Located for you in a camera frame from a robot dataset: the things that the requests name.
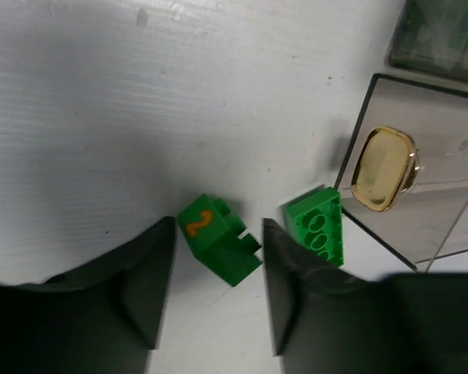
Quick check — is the long grey drawer bin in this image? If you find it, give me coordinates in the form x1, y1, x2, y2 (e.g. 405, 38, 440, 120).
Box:
335, 73, 468, 271

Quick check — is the smoky grey plastic bin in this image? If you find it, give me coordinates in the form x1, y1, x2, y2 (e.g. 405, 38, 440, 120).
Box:
387, 0, 468, 83

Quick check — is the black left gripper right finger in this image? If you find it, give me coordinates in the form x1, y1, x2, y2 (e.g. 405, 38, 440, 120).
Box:
263, 219, 468, 373

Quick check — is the green numbered lego brick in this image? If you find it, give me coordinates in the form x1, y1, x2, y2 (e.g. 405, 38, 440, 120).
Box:
177, 194, 261, 287

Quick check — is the green long lego brick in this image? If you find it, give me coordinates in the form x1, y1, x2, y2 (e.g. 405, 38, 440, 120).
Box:
282, 187, 344, 267

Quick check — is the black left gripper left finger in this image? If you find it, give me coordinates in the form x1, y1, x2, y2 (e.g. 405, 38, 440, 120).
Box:
0, 217, 176, 373

